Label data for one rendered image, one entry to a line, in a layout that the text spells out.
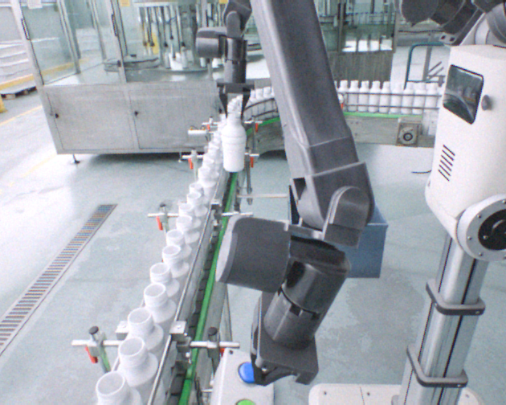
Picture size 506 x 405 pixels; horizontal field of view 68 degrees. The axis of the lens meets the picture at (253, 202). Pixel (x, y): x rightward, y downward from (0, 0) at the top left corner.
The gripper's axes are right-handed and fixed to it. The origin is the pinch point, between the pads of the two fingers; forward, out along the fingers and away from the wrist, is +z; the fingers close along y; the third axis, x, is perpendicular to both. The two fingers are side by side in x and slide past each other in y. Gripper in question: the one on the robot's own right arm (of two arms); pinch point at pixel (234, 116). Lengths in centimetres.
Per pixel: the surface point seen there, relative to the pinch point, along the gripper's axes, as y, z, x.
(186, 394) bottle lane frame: 4, 34, 60
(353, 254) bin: -42, 45, -2
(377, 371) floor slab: -72, 125, -22
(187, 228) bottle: 8.4, 18.4, 29.9
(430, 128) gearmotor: -98, 23, -88
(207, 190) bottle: 7.0, 22.1, 2.3
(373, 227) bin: -46, 34, -1
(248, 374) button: -6, 20, 66
